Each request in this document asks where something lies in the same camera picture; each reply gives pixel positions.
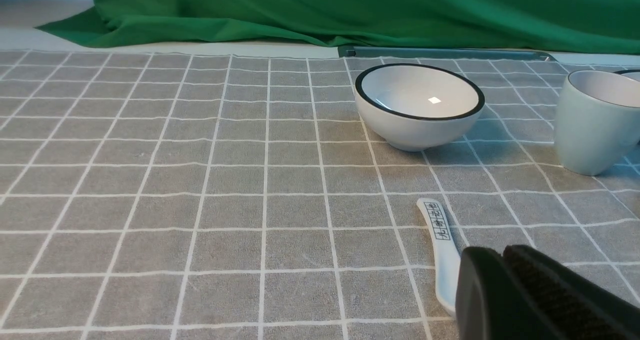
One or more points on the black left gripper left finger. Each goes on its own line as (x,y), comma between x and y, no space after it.
(491,304)

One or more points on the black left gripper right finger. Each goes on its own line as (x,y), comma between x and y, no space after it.
(573,307)

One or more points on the light blue ceramic cup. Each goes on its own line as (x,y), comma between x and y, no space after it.
(597,120)

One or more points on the white spoon with characters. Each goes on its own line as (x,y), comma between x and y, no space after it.
(447,258)

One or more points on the white bowl black rim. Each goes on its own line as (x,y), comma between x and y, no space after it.
(414,107)

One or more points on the white plate black rim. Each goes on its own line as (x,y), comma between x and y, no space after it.
(633,74)

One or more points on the green backdrop cloth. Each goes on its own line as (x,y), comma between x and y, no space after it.
(579,26)

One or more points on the grey checked tablecloth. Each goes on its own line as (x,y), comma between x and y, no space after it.
(192,197)

